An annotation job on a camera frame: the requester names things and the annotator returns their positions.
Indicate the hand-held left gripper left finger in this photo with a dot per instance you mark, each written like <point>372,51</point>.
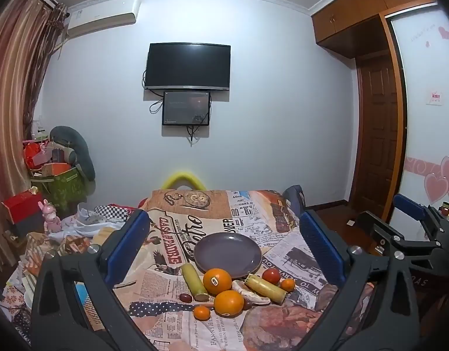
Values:
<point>127,245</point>

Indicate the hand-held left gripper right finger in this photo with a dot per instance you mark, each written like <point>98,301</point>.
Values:
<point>321,248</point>

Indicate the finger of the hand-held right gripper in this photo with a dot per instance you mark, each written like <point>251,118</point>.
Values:
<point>372,226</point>
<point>411,204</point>

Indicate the small tangerine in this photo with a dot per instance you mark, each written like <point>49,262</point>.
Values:
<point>201,312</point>
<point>287,285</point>

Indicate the red tomato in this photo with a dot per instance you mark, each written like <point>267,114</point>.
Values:
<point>271,276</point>

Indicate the yellow-green sugarcane piece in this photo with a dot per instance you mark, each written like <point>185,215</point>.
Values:
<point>264,288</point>
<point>193,281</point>

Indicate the dark red date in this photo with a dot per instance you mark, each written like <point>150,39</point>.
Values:
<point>248,304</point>
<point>185,297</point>

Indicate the large orange with sticker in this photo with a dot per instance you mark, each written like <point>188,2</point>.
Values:
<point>228,301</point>
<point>221,277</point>

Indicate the small dark red figurine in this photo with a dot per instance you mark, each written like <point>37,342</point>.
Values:
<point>446,209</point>

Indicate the black white checkered cloth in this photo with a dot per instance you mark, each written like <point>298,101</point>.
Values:
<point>111,212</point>

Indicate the brown wooden door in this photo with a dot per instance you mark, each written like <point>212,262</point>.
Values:
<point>378,135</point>

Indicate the pink bunny toy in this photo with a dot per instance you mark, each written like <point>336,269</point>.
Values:
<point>50,219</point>

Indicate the green storage box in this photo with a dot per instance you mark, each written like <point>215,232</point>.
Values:
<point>65,186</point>

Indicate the yellow foam loop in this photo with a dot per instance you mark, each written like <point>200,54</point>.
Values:
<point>184,175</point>

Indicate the orange cardboard box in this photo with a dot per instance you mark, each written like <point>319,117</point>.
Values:
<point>56,169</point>

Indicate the grey plush toy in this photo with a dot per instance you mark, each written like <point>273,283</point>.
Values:
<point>81,150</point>

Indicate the pink white sticker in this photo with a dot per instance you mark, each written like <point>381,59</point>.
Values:
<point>434,97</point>

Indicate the red box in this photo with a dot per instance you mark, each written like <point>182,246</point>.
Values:
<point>21,204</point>

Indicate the printed blanket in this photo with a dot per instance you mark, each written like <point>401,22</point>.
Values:
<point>224,336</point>

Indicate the red gift bag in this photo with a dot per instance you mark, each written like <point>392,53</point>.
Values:
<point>33,151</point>

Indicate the small black monitor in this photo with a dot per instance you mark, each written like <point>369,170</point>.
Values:
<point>186,108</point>

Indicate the striped brown curtain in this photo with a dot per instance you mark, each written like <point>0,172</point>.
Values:
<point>12,98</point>

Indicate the wooden wardrobe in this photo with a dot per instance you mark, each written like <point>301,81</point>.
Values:
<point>356,7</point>

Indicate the white air conditioner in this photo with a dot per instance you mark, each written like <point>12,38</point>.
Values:
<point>100,16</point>

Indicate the black wall television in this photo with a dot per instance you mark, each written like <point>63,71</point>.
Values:
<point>188,65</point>

